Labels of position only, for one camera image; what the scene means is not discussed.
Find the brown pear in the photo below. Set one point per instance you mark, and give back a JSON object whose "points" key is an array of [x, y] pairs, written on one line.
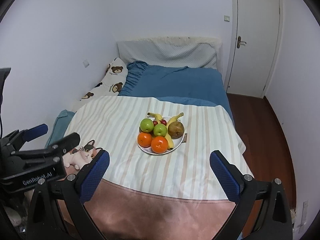
{"points": [[176, 130]]}

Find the bear print pillow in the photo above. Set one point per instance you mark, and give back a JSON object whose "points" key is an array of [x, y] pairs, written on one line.
{"points": [[111, 85]]}

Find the teal bed sheet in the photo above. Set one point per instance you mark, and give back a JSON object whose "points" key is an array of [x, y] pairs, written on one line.
{"points": [[60, 125]]}

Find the orange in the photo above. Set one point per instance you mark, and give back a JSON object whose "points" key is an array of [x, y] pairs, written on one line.
{"points": [[159, 145], [144, 139]]}

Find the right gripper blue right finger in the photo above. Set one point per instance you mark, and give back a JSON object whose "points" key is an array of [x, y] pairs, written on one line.
{"points": [[240, 189]]}

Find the green apple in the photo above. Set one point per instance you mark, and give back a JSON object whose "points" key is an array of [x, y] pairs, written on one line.
{"points": [[146, 125], [160, 130]]}

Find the wall socket left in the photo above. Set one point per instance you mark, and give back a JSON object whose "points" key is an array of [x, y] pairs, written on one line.
{"points": [[86, 63]]}

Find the yellow banana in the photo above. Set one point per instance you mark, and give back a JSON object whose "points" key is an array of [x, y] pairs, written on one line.
{"points": [[156, 116], [168, 137]]}

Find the striped cat print cloth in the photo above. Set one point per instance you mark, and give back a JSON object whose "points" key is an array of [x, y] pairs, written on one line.
{"points": [[171, 196]]}

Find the white ceramic plate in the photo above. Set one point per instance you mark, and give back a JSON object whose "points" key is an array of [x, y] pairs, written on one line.
{"points": [[177, 142]]}

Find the white door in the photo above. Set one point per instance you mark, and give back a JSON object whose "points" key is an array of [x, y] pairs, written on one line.
{"points": [[259, 23]]}

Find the white power strip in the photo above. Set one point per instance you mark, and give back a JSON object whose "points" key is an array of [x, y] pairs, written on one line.
{"points": [[303, 217]]}

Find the blue quilt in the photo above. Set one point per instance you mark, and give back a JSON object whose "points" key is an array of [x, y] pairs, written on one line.
{"points": [[185, 85]]}

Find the door handle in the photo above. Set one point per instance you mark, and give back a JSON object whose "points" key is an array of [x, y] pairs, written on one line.
{"points": [[240, 42]]}

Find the grey white pillow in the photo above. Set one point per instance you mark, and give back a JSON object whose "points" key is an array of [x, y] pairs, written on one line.
{"points": [[168, 55]]}

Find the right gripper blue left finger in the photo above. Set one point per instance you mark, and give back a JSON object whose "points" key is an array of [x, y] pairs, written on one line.
{"points": [[79, 188]]}

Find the wall light switch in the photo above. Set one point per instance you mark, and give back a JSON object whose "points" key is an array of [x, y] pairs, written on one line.
{"points": [[226, 18]]}

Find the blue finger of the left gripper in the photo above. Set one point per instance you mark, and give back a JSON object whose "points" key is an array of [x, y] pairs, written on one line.
{"points": [[65, 145], [13, 142]]}

